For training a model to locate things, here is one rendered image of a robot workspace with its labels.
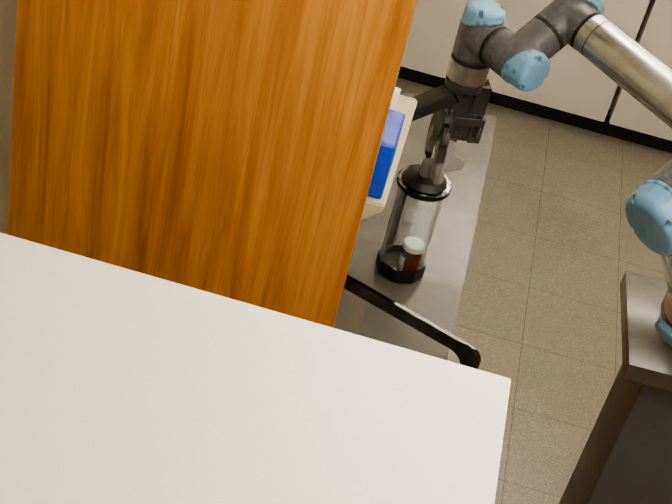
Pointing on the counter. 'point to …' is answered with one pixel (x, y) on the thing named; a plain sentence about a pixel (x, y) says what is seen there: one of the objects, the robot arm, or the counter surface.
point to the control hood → (394, 156)
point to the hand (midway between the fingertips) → (428, 166)
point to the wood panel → (205, 138)
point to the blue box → (386, 153)
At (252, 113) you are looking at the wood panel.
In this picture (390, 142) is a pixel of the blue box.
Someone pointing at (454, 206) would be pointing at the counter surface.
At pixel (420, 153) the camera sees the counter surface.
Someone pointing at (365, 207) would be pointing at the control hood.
